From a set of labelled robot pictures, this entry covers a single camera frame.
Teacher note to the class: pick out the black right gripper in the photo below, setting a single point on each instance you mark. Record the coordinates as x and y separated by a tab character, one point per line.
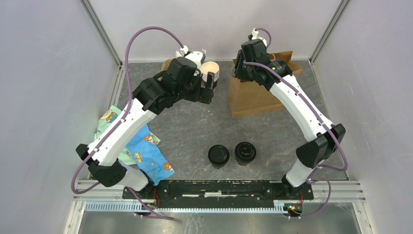
237	71

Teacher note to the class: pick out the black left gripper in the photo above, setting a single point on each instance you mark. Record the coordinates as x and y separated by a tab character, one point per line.
203	95

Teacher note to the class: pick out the brown paper takeout bag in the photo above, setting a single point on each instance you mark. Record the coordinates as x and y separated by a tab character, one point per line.
248	98

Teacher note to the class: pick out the brown cardboard cup carriers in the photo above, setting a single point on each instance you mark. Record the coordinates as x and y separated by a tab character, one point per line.
166	64

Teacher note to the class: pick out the black paper coffee cup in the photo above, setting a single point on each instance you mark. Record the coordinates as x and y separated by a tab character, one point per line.
245	153

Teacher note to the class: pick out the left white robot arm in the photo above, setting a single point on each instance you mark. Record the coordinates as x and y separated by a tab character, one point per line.
148	100

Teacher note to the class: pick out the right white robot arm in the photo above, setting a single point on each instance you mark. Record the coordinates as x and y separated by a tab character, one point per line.
323	137

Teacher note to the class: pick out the stack of paper cups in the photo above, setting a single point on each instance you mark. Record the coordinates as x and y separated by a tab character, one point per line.
210	67

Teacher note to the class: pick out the wooden stirrers in wrappers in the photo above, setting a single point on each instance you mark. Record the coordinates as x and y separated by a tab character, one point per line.
190	54

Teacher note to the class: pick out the blue patterned cloth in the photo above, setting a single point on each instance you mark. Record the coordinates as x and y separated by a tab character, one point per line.
143	151

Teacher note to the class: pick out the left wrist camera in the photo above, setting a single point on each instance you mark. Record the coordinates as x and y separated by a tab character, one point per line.
194	64

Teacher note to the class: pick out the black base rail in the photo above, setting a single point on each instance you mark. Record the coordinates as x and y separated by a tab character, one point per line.
224	193

